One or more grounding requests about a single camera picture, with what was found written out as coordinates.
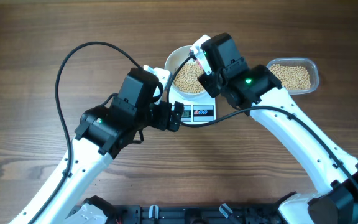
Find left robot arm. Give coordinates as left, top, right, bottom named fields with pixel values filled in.
left=12, top=67, right=184, bottom=223

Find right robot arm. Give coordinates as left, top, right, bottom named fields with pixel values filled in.
left=191, top=33, right=358, bottom=223

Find soybeans in bowl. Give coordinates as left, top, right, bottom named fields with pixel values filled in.
left=173, top=62, right=204, bottom=94

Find white bowl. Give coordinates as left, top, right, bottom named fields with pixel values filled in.
left=164, top=45, right=213, bottom=100

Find white digital kitchen scale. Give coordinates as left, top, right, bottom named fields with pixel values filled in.
left=169, top=85, right=216, bottom=124

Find soybeans pile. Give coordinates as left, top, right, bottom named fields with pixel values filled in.
left=270, top=64, right=311, bottom=90

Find clear plastic container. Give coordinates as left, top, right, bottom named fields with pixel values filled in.
left=267, top=58, right=319, bottom=95

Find right black cable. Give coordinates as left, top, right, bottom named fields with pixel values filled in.
left=165, top=54, right=358, bottom=223

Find black cable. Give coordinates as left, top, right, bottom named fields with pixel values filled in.
left=165, top=54, right=358, bottom=223
left=26, top=41, right=144, bottom=224

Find left black cable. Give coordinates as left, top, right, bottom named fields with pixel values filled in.
left=26, top=41, right=144, bottom=224

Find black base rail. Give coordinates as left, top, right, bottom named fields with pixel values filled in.
left=114, top=204, right=285, bottom=224

